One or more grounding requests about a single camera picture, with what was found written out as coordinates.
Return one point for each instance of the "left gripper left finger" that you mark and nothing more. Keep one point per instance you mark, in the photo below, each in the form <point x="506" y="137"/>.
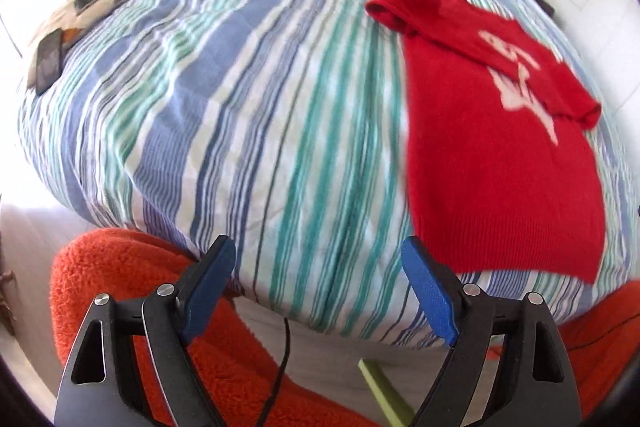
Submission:
<point x="102" y="384"/>

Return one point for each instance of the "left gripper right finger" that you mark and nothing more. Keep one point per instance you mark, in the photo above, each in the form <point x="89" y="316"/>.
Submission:
<point x="534" y="384"/>

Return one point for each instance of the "red knit sweater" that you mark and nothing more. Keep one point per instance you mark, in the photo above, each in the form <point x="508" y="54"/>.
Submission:
<point x="500" y="173"/>

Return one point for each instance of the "green chair leg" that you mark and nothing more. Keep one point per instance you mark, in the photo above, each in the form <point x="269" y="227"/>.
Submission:
<point x="395" y="409"/>

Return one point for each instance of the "orange fluffy garment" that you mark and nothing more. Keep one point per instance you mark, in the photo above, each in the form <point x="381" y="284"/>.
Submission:
<point x="248" y="388"/>

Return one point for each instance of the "striped blue green bedspread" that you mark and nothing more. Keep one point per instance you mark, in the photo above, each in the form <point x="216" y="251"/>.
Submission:
<point x="284" y="125"/>

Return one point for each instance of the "black smartphone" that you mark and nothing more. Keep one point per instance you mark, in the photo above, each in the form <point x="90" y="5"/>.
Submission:
<point x="49" y="60"/>

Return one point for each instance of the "patterned beige pillow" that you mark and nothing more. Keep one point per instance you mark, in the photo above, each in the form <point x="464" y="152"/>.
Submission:
<point x="75" y="18"/>

